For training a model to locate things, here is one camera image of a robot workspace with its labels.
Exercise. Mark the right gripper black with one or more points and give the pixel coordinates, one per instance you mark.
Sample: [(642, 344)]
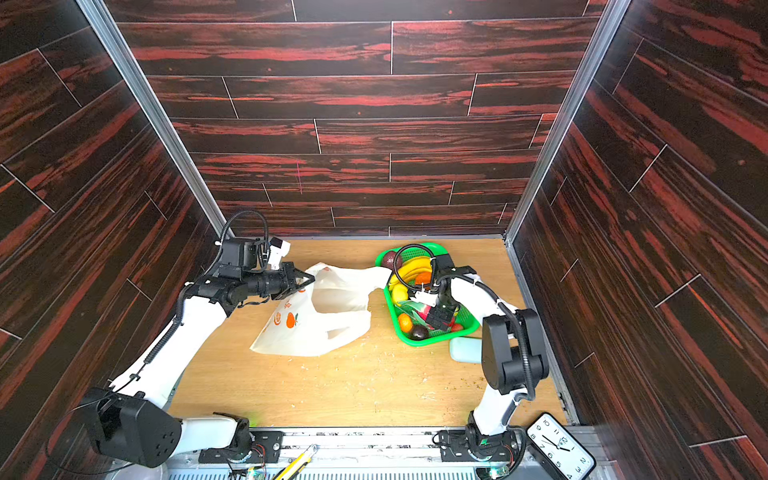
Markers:
[(442, 309)]

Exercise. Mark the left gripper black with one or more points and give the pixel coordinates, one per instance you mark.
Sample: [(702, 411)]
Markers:
[(290, 282)]

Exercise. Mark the white plastic bag orange print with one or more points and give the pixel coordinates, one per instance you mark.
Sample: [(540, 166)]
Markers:
[(323, 316)]

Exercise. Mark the pink dragon fruit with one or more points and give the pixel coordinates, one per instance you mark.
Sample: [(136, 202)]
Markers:
[(418, 312)]

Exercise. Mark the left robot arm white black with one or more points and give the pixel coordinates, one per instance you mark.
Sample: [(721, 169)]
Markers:
[(128, 420)]

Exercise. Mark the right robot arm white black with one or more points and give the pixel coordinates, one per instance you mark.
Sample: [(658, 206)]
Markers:
[(513, 351)]

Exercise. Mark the green plastic basket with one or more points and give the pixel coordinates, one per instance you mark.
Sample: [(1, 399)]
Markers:
[(425, 294)]

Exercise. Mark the dark purple fruit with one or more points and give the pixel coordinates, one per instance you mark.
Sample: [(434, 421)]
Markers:
[(419, 333)]

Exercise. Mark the small orange fruit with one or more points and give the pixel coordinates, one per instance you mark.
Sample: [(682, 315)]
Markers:
[(405, 323)]

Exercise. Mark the orange tangerine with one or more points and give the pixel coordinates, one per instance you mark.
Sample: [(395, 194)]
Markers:
[(423, 278)]

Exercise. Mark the pale blue object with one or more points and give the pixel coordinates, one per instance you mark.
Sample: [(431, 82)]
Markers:
[(466, 350)]

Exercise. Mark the yellow lemon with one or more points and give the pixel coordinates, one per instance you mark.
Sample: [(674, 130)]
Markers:
[(399, 293)]

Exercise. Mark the yellow banana bunch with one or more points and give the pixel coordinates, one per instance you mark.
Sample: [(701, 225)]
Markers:
[(411, 270)]

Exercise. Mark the purple passion fruit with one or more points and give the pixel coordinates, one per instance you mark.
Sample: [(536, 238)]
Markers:
[(392, 260)]

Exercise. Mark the yellow utility knife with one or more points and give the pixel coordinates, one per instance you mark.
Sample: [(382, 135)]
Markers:
[(294, 468)]

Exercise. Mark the black white clock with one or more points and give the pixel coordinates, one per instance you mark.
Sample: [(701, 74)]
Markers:
[(557, 451)]

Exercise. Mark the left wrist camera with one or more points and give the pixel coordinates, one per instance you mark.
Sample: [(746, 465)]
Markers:
[(240, 254)]

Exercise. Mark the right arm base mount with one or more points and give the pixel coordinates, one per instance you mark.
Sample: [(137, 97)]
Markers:
[(460, 445)]

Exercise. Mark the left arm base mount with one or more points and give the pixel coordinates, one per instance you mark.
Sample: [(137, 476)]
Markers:
[(258, 447)]

